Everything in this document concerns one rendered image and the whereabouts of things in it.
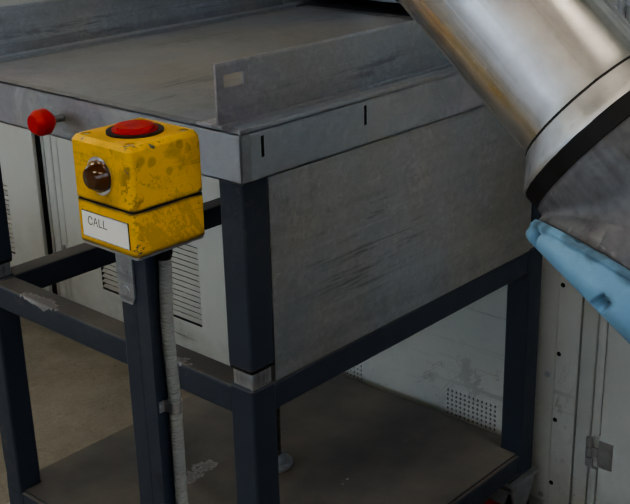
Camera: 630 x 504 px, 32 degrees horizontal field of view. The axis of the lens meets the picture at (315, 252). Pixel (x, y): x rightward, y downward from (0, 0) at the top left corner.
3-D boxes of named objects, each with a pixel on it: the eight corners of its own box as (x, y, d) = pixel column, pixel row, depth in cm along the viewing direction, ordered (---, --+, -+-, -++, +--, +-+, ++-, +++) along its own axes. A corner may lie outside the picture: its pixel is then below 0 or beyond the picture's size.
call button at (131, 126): (132, 151, 93) (130, 132, 93) (102, 143, 96) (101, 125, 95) (168, 141, 96) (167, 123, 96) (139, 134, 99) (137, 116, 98)
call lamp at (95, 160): (101, 202, 93) (97, 163, 91) (76, 194, 95) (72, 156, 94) (115, 198, 94) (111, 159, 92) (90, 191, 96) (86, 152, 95)
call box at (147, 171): (136, 263, 94) (126, 146, 90) (79, 243, 99) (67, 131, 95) (207, 238, 100) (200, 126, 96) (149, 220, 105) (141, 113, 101)
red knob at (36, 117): (41, 139, 132) (38, 113, 131) (25, 135, 134) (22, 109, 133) (72, 132, 135) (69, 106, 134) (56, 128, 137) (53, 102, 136)
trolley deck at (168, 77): (242, 186, 117) (240, 130, 115) (-68, 104, 156) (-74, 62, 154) (572, 77, 164) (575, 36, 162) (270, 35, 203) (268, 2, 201)
